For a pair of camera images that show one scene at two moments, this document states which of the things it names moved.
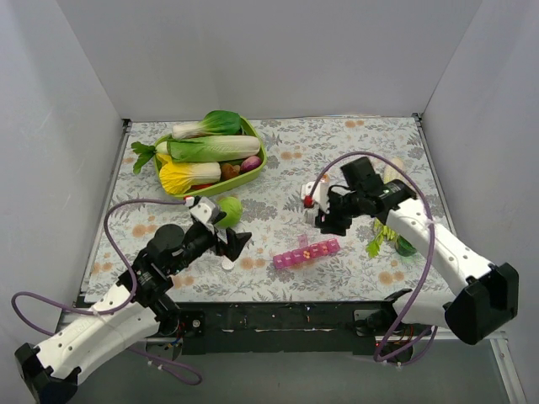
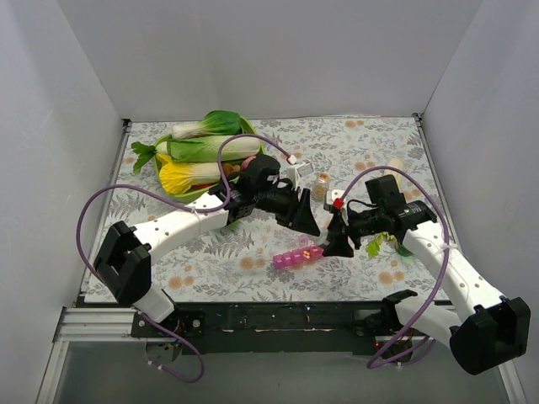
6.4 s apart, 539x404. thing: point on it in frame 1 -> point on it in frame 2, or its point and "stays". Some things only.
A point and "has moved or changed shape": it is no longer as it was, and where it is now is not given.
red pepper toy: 199,186 stays
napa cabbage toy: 213,147 stays
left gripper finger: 236,244 -> 305,220
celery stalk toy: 392,172 stays
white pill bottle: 310,215 has moved or changed shape
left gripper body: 223,236 -> 295,207
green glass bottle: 404,247 stays
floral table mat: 322,212 stays
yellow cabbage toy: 178,177 stays
